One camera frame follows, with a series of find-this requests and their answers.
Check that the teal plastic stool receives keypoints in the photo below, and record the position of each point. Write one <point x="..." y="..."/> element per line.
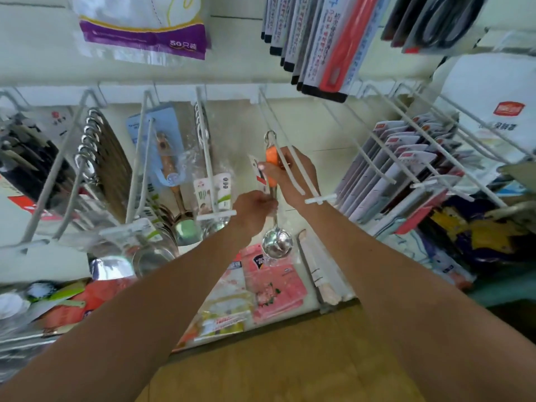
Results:
<point x="507" y="290"/>

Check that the hanging steel ladle packets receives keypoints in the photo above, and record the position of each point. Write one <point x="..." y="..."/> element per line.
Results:
<point x="211" y="192"/>

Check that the person's left hand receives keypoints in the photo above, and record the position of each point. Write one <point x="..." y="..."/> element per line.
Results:
<point x="251" y="213"/>

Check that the pile of plastic wrapped utensils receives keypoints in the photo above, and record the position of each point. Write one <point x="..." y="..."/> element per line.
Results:
<point x="21" y="347"/>

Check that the white purple bag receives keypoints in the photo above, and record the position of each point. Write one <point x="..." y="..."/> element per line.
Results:
<point x="142" y="25"/>

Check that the row of hanging flat packets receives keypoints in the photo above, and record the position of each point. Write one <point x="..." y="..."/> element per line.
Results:
<point x="327" y="42"/>

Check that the yellow white printed packet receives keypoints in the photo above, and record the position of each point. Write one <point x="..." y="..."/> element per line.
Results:
<point x="222" y="307"/>

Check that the person's right forearm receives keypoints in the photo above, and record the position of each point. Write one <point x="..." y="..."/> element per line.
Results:
<point x="419" y="322"/>

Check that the person's left forearm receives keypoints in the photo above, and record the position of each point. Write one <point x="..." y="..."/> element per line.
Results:
<point x="117" y="330"/>

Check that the hanging black tool packets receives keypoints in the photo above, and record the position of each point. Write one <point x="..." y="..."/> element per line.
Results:
<point x="29" y="159"/>

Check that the row of scissors packets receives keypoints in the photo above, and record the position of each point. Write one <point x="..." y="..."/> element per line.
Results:
<point x="389" y="167"/>

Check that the yellow purple packet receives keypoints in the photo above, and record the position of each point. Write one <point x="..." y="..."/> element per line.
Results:
<point x="473" y="232"/>

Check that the white wrapped bar packet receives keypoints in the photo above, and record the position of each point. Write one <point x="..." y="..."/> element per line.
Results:
<point x="322" y="270"/>

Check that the person's right hand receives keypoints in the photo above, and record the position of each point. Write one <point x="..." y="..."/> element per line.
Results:
<point x="295" y="178"/>

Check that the pink printed packets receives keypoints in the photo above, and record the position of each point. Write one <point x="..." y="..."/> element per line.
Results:
<point x="272" y="286"/>

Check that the blue card utensil packet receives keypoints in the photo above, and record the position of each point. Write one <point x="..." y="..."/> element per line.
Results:
<point x="159" y="146"/>

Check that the blue white cloth packet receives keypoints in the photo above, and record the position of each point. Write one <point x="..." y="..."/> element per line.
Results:
<point x="427" y="257"/>

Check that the white bag red label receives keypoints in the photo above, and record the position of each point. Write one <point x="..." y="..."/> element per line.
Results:
<point x="494" y="104"/>

